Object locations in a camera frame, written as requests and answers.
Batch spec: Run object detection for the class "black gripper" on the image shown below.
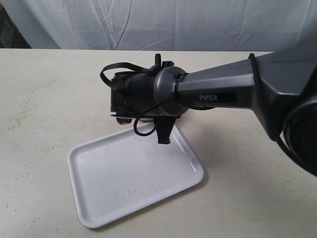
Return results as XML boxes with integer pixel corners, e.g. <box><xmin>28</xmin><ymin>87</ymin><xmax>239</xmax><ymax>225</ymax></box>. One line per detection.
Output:
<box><xmin>110</xmin><ymin>71</ymin><xmax>158</xmax><ymax>124</ymax></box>

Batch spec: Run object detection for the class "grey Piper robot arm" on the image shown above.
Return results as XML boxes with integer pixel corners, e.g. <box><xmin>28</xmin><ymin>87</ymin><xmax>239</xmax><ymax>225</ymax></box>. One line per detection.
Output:
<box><xmin>110</xmin><ymin>53</ymin><xmax>317</xmax><ymax>175</ymax></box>

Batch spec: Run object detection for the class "white backdrop cloth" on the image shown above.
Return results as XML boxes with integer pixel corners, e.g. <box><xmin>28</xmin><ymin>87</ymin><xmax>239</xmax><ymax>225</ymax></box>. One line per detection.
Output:
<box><xmin>1</xmin><ymin>0</ymin><xmax>317</xmax><ymax>52</ymax></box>

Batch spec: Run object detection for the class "white rectangular plastic tray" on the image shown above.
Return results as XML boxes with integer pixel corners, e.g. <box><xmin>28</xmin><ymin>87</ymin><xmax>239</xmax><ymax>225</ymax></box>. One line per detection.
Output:
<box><xmin>67</xmin><ymin>127</ymin><xmax>204</xmax><ymax>229</ymax></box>

